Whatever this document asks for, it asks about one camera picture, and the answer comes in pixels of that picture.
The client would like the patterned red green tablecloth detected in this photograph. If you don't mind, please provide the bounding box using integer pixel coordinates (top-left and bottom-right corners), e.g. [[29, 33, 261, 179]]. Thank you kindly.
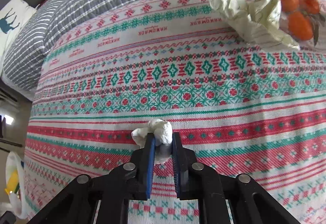
[[24, 0, 325, 223]]

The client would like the white trash bin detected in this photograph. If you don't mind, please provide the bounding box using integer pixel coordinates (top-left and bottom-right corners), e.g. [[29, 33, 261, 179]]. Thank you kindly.
[[4, 152, 27, 219]]

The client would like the cream paper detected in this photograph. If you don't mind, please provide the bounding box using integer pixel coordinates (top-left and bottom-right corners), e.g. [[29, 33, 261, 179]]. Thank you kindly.
[[208, 0, 300, 51]]

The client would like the white deer print pillow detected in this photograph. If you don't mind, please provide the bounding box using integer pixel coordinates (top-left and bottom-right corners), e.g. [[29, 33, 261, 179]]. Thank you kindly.
[[0, 0, 36, 68]]

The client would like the yellow snack wrapper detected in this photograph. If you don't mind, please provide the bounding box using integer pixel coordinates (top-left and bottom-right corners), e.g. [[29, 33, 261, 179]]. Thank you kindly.
[[5, 170, 19, 195]]

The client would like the small white tissue ball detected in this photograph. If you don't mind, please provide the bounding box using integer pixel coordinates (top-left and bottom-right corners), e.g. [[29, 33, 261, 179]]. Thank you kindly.
[[131, 119, 173, 164]]

